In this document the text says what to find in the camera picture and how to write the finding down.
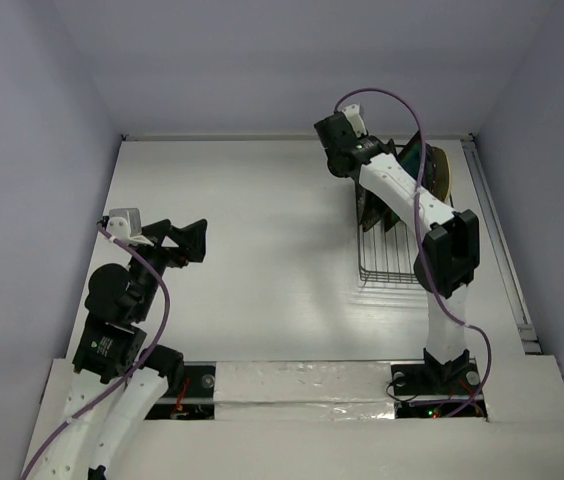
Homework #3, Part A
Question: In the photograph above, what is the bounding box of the tan round plate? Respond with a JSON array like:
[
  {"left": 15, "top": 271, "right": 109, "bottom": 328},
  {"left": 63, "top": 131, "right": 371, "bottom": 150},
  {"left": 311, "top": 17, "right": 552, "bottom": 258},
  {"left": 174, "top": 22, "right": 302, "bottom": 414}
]
[{"left": 430, "top": 147, "right": 452, "bottom": 202}]

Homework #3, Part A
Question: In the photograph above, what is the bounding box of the purple cable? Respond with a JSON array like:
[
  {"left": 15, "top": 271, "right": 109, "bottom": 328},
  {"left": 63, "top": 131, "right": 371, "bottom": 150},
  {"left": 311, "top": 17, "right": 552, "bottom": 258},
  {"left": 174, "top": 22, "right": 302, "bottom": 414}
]
[
  {"left": 334, "top": 88, "right": 493, "bottom": 419},
  {"left": 19, "top": 219, "right": 172, "bottom": 480}
]

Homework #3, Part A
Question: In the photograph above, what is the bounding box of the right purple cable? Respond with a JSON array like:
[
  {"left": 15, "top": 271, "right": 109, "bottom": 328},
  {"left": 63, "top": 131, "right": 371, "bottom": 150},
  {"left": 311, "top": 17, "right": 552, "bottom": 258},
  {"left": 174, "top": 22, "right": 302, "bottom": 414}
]
[{"left": 334, "top": 88, "right": 493, "bottom": 419}]

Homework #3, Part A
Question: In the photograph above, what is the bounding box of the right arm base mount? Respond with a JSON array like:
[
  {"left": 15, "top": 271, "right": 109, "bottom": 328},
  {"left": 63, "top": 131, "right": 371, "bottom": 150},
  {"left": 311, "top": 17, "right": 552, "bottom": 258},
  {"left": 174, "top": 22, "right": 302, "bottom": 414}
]
[{"left": 388, "top": 363, "right": 481, "bottom": 400}]

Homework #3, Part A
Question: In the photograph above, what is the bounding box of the teal square plate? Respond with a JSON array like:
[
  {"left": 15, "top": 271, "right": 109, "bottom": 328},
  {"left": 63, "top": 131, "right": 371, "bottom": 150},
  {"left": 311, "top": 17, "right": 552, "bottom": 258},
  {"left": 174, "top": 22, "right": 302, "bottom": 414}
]
[{"left": 397, "top": 131, "right": 422, "bottom": 179}]

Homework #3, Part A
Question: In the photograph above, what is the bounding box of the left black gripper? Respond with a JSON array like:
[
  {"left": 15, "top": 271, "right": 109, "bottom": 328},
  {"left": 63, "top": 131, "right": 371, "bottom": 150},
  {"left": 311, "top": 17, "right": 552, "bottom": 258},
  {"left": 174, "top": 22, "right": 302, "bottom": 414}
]
[{"left": 131, "top": 217, "right": 207, "bottom": 318}]

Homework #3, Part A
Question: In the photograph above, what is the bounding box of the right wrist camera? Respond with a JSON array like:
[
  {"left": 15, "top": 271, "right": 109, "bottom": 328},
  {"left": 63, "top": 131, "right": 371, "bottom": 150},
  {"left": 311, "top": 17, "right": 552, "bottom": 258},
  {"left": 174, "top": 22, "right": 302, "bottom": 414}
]
[{"left": 340, "top": 103, "right": 368, "bottom": 138}]

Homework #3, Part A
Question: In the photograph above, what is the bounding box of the black floral square plate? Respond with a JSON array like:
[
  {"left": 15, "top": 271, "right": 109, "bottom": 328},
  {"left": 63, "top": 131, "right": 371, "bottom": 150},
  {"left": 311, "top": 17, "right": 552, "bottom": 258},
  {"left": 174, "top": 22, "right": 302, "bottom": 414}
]
[
  {"left": 355, "top": 184, "right": 389, "bottom": 232},
  {"left": 383, "top": 210, "right": 401, "bottom": 232}
]

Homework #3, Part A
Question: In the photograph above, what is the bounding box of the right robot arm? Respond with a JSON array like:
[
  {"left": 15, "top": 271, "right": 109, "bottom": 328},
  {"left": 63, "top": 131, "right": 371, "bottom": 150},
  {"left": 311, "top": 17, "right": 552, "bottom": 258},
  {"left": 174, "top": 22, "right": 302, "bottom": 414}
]
[{"left": 314, "top": 112, "right": 480, "bottom": 392}]

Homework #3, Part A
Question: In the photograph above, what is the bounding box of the wire dish rack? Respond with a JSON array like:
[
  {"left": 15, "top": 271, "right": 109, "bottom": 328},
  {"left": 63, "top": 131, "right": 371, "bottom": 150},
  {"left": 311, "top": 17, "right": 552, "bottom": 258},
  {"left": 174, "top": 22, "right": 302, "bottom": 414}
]
[{"left": 357, "top": 220, "right": 419, "bottom": 287}]

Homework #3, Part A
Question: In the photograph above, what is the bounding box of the metal rail on right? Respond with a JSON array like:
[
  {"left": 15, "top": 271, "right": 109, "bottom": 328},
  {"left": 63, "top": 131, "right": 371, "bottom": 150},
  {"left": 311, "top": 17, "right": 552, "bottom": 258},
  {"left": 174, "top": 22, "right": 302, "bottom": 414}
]
[{"left": 461, "top": 135, "right": 544, "bottom": 356}]

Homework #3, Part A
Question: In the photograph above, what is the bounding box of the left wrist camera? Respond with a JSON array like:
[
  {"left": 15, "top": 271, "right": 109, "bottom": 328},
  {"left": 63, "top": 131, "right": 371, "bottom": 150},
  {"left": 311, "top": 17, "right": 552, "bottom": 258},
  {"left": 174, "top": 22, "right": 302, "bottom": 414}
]
[{"left": 105, "top": 208, "right": 144, "bottom": 245}]

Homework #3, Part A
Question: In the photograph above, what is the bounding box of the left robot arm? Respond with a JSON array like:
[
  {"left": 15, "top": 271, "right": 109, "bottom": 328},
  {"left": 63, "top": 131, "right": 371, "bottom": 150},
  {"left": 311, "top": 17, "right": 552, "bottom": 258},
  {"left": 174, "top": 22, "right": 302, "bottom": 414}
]
[{"left": 20, "top": 208, "right": 208, "bottom": 479}]

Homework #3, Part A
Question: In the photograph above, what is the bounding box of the dark patterned round plate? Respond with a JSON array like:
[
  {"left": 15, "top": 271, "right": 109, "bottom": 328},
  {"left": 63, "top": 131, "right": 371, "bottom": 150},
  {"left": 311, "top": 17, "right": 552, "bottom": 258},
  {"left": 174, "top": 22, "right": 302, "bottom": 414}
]
[{"left": 421, "top": 144, "right": 437, "bottom": 192}]

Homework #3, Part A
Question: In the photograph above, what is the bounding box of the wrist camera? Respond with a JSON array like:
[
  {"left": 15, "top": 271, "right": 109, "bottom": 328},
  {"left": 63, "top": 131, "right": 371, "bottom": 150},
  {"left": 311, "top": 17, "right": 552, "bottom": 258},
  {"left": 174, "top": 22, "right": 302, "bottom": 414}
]
[
  {"left": 105, "top": 208, "right": 144, "bottom": 245},
  {"left": 340, "top": 103, "right": 368, "bottom": 138}
]

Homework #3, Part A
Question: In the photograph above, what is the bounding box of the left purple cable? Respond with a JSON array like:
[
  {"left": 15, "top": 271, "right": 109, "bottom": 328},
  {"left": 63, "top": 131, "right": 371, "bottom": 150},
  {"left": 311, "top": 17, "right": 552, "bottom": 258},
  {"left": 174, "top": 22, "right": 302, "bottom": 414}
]
[{"left": 19, "top": 219, "right": 172, "bottom": 480}]

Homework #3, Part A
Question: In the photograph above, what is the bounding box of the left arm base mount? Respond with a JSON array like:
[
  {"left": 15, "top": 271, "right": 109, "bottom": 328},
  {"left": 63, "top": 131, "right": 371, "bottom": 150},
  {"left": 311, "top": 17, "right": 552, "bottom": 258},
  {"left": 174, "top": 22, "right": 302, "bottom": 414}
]
[{"left": 176, "top": 362, "right": 216, "bottom": 404}]

